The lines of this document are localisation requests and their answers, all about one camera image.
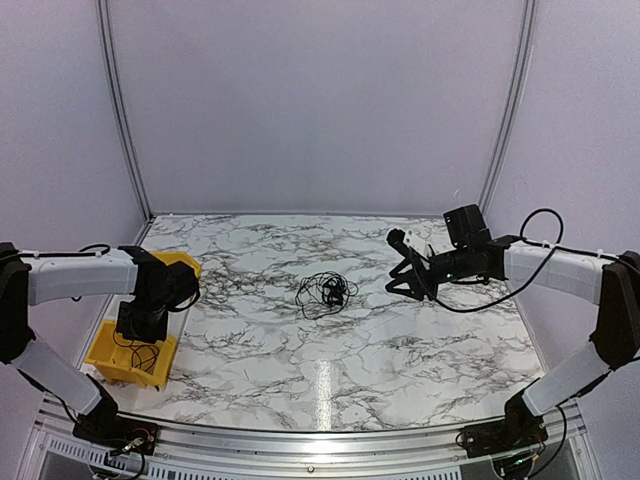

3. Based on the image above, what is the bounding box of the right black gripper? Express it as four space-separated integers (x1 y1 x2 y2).
385 246 471 301

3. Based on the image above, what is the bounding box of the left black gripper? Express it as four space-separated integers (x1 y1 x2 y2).
115 294 168 344

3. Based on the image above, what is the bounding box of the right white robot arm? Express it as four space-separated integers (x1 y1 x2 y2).
385 204 639 448

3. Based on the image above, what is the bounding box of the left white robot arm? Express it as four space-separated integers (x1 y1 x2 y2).
1 242 200 445

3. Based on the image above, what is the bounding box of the near yellow bin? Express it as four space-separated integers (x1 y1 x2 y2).
84 320 178 388

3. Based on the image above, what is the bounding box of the yellow bin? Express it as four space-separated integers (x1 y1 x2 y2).
151 251 202 295
84 320 178 388

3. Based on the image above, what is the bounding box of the far yellow bin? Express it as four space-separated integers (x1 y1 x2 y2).
151 251 202 295

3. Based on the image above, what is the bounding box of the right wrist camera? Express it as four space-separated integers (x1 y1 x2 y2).
386 228 435 260

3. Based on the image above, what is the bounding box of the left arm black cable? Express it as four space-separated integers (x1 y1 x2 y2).
14 243 112 306

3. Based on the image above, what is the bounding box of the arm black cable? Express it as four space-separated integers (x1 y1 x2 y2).
429 207 640 315
14 243 112 306

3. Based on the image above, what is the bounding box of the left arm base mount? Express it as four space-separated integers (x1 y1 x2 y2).
72 397 159 456

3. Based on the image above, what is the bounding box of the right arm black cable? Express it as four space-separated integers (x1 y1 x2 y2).
429 207 640 315

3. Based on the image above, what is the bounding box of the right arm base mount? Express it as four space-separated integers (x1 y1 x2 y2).
456 393 548 458

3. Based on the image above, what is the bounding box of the aluminium front rail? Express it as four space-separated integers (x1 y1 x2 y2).
17 399 601 479

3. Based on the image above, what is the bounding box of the right aluminium corner post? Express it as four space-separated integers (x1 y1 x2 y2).
479 0 538 215

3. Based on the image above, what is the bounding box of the aluminium corner post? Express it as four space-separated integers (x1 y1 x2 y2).
479 0 538 215
95 0 154 222

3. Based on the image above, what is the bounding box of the left aluminium corner post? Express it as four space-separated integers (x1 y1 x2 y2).
95 0 154 222

